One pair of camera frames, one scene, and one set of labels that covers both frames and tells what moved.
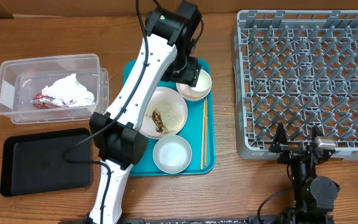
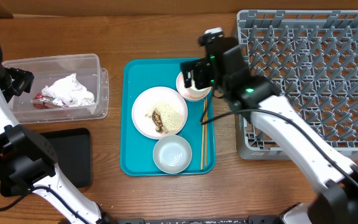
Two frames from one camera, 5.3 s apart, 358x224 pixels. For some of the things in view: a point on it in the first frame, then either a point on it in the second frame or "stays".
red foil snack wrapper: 41,101 stays
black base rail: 251,219 stays
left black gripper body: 183,68 -> 11,82
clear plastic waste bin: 59,89 stays
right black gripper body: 291,152 -> 204,74
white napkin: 69,91 stays
